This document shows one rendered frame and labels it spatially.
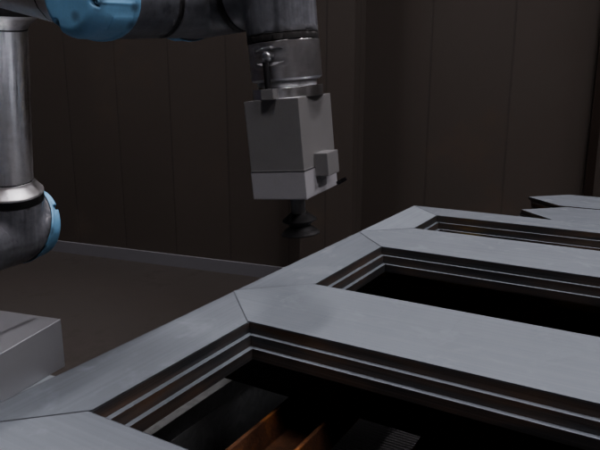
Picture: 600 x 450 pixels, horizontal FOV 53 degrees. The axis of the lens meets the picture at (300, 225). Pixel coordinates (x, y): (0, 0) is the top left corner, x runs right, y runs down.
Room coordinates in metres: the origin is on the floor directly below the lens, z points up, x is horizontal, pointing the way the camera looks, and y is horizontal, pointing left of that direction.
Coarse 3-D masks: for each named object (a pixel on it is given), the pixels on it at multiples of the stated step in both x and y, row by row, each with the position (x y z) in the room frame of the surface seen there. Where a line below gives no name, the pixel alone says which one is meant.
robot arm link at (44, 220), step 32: (0, 32) 0.90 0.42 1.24; (0, 64) 0.90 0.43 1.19; (0, 96) 0.91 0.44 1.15; (0, 128) 0.92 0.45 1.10; (0, 160) 0.92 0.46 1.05; (32, 160) 0.98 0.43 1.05; (0, 192) 0.93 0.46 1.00; (32, 192) 0.96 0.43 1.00; (0, 224) 0.92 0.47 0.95; (32, 224) 0.96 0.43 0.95; (0, 256) 0.92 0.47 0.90; (32, 256) 0.98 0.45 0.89
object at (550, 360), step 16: (528, 336) 0.71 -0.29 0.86; (544, 336) 0.71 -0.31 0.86; (560, 336) 0.71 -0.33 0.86; (576, 336) 0.71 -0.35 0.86; (592, 336) 0.71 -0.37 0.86; (512, 352) 0.66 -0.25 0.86; (528, 352) 0.66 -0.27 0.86; (544, 352) 0.66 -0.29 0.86; (560, 352) 0.66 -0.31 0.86; (576, 352) 0.66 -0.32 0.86; (512, 368) 0.62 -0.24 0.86; (528, 368) 0.62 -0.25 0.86; (544, 368) 0.62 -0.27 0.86; (560, 368) 0.62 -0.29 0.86; (576, 368) 0.62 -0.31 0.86; (528, 384) 0.58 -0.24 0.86; (544, 384) 0.58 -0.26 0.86; (560, 384) 0.58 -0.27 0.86; (576, 384) 0.58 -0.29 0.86
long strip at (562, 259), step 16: (384, 240) 1.19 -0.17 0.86; (400, 240) 1.19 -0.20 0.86; (416, 240) 1.19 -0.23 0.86; (432, 240) 1.19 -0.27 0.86; (448, 240) 1.19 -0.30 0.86; (464, 240) 1.19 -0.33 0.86; (480, 240) 1.19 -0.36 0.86; (496, 240) 1.19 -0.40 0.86; (512, 240) 1.19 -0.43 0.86; (464, 256) 1.07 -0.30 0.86; (480, 256) 1.07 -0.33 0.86; (496, 256) 1.07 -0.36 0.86; (512, 256) 1.07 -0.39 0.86; (528, 256) 1.07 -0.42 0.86; (544, 256) 1.07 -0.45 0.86; (560, 256) 1.07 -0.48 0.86; (576, 256) 1.07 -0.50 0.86; (592, 256) 1.07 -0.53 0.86; (576, 272) 0.97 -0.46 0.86; (592, 272) 0.97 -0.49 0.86
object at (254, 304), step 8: (264, 288) 0.89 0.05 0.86; (272, 288) 0.89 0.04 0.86; (280, 288) 0.89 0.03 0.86; (288, 288) 0.89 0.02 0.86; (296, 288) 0.89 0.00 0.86; (304, 288) 0.89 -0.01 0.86; (248, 296) 0.85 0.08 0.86; (256, 296) 0.85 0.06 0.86; (264, 296) 0.85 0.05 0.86; (272, 296) 0.85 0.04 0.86; (280, 296) 0.85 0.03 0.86; (288, 296) 0.85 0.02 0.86; (240, 304) 0.82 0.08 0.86; (248, 304) 0.82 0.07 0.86; (256, 304) 0.82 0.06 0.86; (264, 304) 0.82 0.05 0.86; (272, 304) 0.82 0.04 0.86; (248, 312) 0.79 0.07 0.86; (256, 312) 0.79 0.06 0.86; (248, 320) 0.76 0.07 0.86
